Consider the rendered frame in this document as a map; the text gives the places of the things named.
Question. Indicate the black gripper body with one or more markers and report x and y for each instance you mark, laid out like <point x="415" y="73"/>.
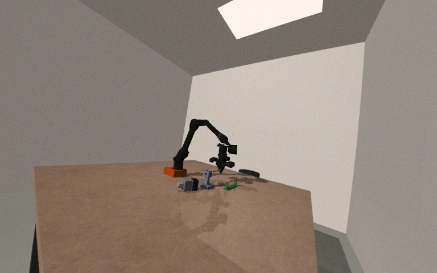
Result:
<point x="222" y="159"/>

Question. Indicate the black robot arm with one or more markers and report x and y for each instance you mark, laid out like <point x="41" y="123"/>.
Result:
<point x="193" y="126"/>

